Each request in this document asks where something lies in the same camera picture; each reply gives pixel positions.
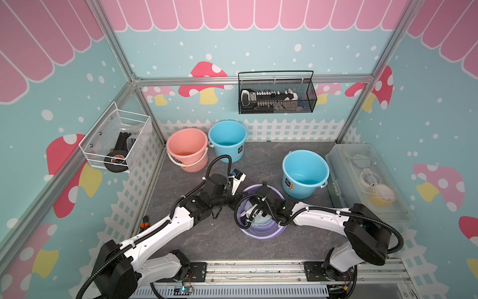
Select purple bucket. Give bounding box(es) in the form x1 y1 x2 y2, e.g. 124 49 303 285
237 184 286 240

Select teal bucket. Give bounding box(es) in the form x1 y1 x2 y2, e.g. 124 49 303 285
281 149 330 200
208 120 248 163

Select light green cloth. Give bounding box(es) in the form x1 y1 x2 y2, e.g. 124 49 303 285
249 215 279 234

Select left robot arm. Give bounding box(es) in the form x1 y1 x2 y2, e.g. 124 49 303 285
76 154 245 299

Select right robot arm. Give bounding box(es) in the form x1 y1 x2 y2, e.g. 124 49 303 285
230 184 404 281

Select pink bucket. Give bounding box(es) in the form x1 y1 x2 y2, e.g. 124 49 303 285
166 128 209 173

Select clear plastic storage box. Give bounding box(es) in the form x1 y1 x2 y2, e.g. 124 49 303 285
326 144 415 232

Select white power strip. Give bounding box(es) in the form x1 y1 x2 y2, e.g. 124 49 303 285
239 88 299 110

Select black tape dispenser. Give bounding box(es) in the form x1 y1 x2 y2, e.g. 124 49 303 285
103 132 135 173

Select red handled pliers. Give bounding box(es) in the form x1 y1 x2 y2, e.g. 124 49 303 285
139 216 150 232

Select black wire wall basket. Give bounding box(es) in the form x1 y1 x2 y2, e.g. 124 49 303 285
237 71 317 114

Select white wire wall basket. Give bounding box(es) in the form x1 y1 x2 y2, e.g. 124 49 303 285
79 103 153 173

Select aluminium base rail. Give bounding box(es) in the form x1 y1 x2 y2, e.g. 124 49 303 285
100 258 415 299

